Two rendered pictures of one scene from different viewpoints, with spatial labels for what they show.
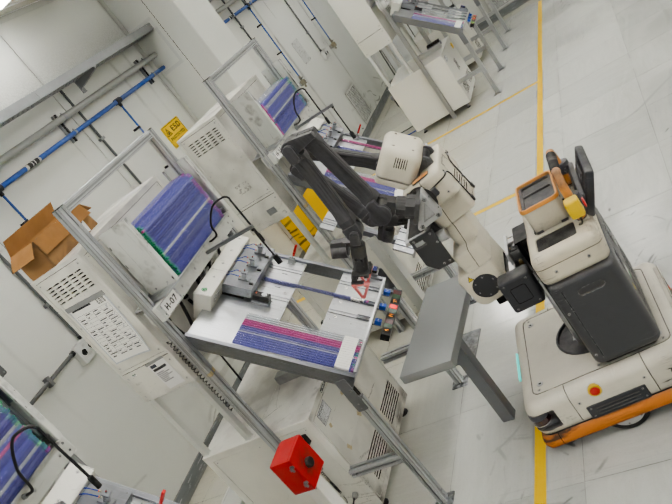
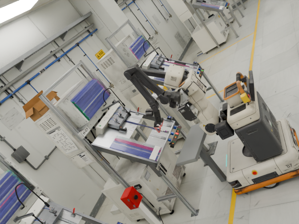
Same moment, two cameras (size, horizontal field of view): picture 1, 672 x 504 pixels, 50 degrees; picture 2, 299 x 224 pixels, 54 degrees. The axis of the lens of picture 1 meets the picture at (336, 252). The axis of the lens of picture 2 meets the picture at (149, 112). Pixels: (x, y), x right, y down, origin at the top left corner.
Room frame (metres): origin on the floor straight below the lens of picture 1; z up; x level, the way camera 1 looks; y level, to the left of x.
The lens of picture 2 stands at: (-0.04, -0.31, 1.96)
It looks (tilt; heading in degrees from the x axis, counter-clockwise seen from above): 17 degrees down; 7
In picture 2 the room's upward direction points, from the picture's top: 39 degrees counter-clockwise
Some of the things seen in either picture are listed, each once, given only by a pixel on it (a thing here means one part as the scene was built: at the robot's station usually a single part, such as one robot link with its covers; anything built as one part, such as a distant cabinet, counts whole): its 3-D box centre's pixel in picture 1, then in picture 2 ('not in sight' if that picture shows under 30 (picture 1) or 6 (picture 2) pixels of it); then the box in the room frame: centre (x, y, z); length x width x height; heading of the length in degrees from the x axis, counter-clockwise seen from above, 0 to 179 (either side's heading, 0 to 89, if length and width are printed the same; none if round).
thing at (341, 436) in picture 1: (314, 428); (147, 180); (3.13, 0.62, 0.31); 0.70 x 0.65 x 0.62; 149
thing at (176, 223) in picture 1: (174, 225); (89, 99); (3.12, 0.48, 1.52); 0.51 x 0.13 x 0.27; 149
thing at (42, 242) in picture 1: (73, 215); (50, 95); (3.18, 0.80, 1.82); 0.68 x 0.30 x 0.20; 149
